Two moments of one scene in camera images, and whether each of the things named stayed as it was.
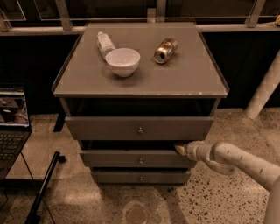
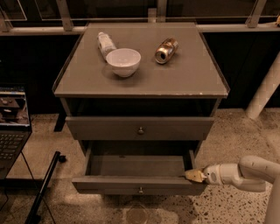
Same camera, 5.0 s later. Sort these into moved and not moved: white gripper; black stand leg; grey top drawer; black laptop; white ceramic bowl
Moved: white gripper
Not moved: grey top drawer; white ceramic bowl; black laptop; black stand leg
